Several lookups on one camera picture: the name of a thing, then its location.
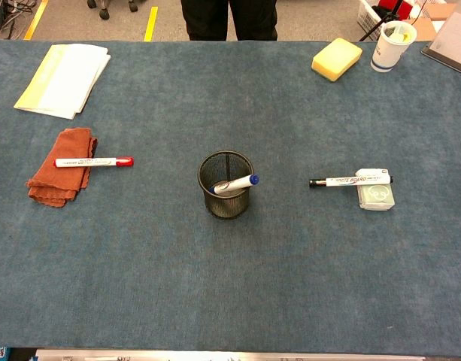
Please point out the black cap whiteboard marker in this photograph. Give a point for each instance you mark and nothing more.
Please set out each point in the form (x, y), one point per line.
(346, 181)

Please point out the red cap whiteboard marker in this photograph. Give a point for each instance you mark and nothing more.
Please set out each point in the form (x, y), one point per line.
(87, 162)

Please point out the blue cap whiteboard marker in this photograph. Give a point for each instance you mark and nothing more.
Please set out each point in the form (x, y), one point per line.
(234, 185)

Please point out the black mesh pen holder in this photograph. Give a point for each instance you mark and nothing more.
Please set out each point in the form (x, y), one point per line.
(226, 208)

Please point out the blue table mat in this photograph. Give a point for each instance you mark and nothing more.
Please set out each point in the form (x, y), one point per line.
(230, 282)

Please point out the green tissue pack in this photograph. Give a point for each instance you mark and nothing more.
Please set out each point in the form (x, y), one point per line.
(376, 199)

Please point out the yellow sponge block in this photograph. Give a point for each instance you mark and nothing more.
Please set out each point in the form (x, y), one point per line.
(335, 58)

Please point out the person in black clothes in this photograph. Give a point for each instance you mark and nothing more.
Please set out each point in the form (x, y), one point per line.
(207, 19)

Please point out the brown folded cloth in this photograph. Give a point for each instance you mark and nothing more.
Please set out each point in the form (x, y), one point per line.
(61, 180)

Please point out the yellow and white booklet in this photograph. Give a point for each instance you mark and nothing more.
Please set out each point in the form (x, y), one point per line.
(64, 79)

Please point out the white paper cup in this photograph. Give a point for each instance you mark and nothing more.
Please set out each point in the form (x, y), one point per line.
(386, 52)

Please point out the black office chair base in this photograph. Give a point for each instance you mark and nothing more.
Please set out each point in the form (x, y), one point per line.
(104, 14)

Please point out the white plastic basket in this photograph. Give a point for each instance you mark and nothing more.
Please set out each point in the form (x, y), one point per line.
(367, 17)

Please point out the black tripod stand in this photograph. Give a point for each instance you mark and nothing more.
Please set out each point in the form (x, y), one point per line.
(380, 23)

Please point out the red object in basket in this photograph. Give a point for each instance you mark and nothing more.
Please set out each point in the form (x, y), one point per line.
(403, 9)

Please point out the brown cardboard box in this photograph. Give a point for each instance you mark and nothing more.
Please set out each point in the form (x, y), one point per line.
(425, 28)

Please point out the grey tablet device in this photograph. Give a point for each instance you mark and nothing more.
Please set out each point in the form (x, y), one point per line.
(452, 41)

